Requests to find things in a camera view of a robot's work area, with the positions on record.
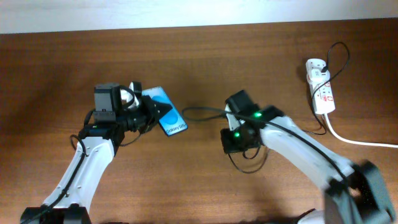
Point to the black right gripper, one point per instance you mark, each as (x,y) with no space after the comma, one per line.
(230,144)

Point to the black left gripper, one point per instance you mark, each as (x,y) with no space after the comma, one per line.
(151,118)

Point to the blue screen smartphone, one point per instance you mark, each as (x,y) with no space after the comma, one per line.
(172,122)

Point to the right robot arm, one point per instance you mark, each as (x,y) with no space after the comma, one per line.
(353,193)

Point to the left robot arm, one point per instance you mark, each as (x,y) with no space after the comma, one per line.
(118,109)

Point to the white USB charger plug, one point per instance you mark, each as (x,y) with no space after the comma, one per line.
(315,75)

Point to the white power strip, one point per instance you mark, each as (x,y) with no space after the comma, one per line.
(323,101)

